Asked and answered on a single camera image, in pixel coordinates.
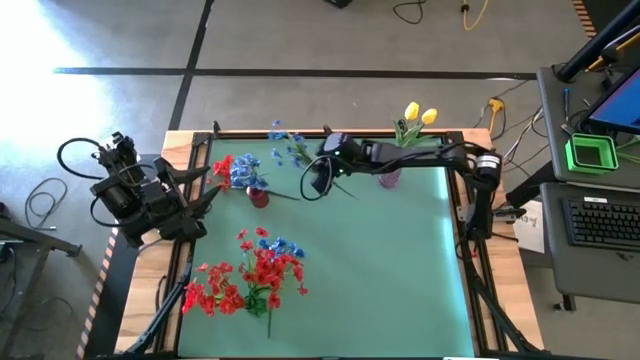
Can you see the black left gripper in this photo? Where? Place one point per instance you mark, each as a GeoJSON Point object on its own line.
{"type": "Point", "coordinates": [165, 210]}

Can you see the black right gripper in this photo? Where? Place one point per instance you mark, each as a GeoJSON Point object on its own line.
{"type": "Point", "coordinates": [322, 177]}

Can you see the red artificial flower bunch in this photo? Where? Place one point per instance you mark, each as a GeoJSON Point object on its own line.
{"type": "Point", "coordinates": [215, 295]}
{"type": "Point", "coordinates": [270, 272]}
{"type": "Point", "coordinates": [223, 167]}

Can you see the yellow artificial tulip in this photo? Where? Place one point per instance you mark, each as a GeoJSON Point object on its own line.
{"type": "Point", "coordinates": [429, 116]}
{"type": "Point", "coordinates": [412, 111]}

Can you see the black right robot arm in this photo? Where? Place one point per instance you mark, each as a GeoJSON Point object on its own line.
{"type": "Point", "coordinates": [425, 157]}

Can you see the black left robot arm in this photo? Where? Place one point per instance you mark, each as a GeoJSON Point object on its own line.
{"type": "Point", "coordinates": [120, 192]}

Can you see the red ribbed glass vase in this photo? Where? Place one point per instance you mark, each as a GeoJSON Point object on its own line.
{"type": "Point", "coordinates": [258, 198]}

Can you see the pink ribbed glass vase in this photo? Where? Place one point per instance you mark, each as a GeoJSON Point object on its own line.
{"type": "Point", "coordinates": [390, 178]}

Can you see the green glass vase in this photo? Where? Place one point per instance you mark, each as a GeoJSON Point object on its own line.
{"type": "Point", "coordinates": [256, 303]}

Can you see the green table mat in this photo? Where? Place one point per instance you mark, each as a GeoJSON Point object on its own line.
{"type": "Point", "coordinates": [375, 275]}

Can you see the black floor mat striped edge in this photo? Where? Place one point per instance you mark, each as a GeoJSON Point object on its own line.
{"type": "Point", "coordinates": [112, 300]}

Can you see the grey desk leg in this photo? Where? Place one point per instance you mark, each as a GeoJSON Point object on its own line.
{"type": "Point", "coordinates": [40, 242]}

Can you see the yellow plug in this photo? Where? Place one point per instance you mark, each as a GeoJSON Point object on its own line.
{"type": "Point", "coordinates": [495, 104]}

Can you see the white paper sheet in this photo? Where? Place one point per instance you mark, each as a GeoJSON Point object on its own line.
{"type": "Point", "coordinates": [531, 227]}

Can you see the grey computer desk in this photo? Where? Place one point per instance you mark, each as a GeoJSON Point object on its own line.
{"type": "Point", "coordinates": [555, 150]}

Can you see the green plastic box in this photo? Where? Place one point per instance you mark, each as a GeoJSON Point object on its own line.
{"type": "Point", "coordinates": [572, 155]}

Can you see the blue pen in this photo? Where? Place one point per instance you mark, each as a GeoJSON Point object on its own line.
{"type": "Point", "coordinates": [566, 97]}

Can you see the black keyboard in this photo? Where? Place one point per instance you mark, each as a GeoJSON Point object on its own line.
{"type": "Point", "coordinates": [600, 222]}

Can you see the grey keyboard desk surface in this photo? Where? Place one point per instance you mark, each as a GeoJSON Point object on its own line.
{"type": "Point", "coordinates": [590, 275]}

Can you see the black monitor stand pole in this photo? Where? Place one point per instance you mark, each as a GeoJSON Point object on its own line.
{"type": "Point", "coordinates": [595, 42]}

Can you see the computer monitor blue screen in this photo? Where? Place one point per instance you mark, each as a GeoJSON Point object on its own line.
{"type": "Point", "coordinates": [620, 105]}

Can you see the black frame strut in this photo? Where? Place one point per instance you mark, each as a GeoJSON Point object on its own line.
{"type": "Point", "coordinates": [160, 310]}
{"type": "Point", "coordinates": [500, 320]}

